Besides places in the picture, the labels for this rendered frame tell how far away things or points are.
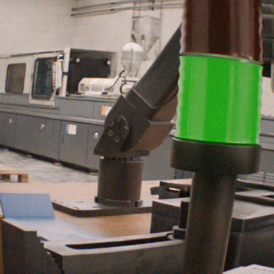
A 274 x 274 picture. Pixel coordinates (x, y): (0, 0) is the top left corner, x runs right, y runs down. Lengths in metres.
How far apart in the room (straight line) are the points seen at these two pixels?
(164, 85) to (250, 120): 0.63
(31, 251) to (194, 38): 0.16
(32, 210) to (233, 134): 0.49
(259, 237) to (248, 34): 0.25
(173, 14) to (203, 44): 10.48
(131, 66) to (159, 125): 7.78
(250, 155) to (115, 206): 0.68
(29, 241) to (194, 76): 0.14
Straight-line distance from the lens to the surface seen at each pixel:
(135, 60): 8.69
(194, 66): 0.27
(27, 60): 10.60
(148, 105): 0.90
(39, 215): 0.74
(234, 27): 0.27
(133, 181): 0.95
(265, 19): 0.49
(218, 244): 0.28
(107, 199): 0.95
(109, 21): 12.18
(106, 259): 0.39
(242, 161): 0.27
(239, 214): 0.49
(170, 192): 0.62
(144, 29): 9.06
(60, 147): 9.42
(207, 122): 0.27
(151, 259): 0.42
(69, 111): 9.26
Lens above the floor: 1.07
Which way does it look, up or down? 4 degrees down
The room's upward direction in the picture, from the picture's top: 4 degrees clockwise
